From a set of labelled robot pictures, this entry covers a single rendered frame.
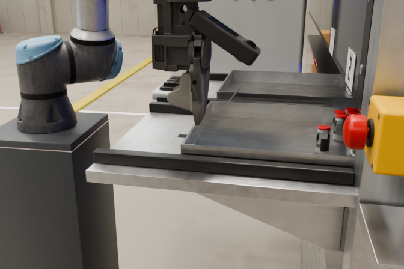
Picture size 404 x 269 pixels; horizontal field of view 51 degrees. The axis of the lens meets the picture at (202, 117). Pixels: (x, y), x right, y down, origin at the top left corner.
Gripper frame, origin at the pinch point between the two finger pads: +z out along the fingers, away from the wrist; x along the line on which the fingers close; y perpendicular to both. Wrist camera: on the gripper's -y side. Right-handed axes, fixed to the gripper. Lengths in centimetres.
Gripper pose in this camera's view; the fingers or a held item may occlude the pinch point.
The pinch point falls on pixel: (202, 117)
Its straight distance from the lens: 70.3
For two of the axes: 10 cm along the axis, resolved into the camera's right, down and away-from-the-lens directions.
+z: 0.0, 9.5, 3.1
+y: -9.8, -0.6, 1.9
